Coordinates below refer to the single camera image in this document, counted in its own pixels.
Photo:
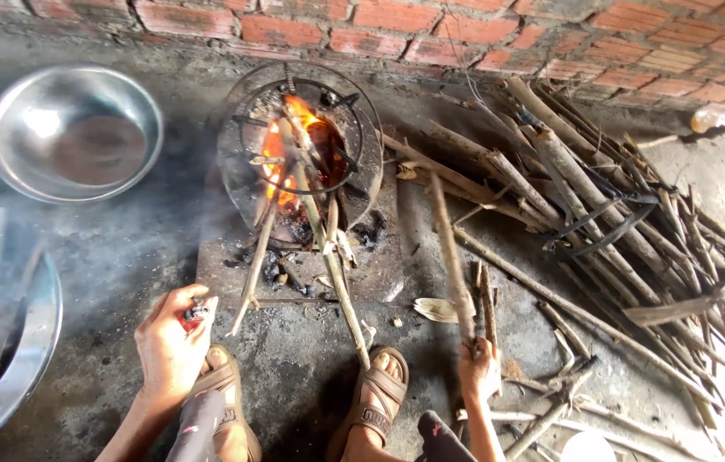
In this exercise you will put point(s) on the person's right hand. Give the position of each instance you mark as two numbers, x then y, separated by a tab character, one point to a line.
479	375

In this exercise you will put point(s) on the person's left hand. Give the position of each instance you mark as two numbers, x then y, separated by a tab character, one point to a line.
166	353

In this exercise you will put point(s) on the person's right fingers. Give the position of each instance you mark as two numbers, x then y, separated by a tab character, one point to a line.
481	354

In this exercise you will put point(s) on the short brown firewood stick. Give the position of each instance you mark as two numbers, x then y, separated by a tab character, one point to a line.
488	308

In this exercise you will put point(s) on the long brown firewood stick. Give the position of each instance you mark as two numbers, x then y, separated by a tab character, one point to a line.
449	256

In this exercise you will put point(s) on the red lighter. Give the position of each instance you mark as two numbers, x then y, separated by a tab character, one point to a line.
195	315

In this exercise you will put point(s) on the dry pale leaf husk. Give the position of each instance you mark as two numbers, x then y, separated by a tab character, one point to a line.
436	310

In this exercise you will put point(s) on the scattered thin twigs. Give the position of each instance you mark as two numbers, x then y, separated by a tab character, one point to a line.
548	417

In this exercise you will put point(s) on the person's right trouser leg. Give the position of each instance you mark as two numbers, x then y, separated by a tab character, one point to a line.
442	443

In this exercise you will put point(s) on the person's trouser leg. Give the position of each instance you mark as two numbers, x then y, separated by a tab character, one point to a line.
442	443
199	427

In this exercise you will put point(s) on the brown right sandal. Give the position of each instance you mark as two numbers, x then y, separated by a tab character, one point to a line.
378	391

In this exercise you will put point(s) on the brown sandal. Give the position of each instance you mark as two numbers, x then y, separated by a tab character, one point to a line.
224	385
378	391

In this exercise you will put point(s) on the flat metal stove plate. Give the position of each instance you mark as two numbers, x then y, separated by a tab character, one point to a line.
381	269

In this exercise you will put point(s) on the white round object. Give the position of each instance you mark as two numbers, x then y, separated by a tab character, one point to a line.
588	448

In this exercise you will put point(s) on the long burning stick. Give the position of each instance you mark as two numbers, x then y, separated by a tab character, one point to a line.
330	263

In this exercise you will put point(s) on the short split burning stick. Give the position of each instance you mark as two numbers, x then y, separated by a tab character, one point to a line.
336	240

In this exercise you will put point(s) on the bundle of firewood sticks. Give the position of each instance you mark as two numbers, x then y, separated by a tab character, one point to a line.
593	192

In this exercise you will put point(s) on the scattered black charcoal bits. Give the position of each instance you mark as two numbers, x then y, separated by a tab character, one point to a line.
272	269

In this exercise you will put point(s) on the thin burning stick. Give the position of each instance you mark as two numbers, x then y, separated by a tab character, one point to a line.
253	276

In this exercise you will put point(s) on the brown left sandal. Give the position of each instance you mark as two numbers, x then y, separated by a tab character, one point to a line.
224	385

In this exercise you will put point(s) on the person's left trouser leg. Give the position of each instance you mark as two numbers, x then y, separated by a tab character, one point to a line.
199	427

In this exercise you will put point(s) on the round metal wood stove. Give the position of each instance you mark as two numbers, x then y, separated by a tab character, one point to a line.
240	167

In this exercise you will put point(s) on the clear plastic bottle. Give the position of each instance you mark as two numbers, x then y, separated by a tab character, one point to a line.
715	117

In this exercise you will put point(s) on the large steel basin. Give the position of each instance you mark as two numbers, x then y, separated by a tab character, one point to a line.
28	359

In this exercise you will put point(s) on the round steel bowl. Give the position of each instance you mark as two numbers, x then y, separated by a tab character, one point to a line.
73	135

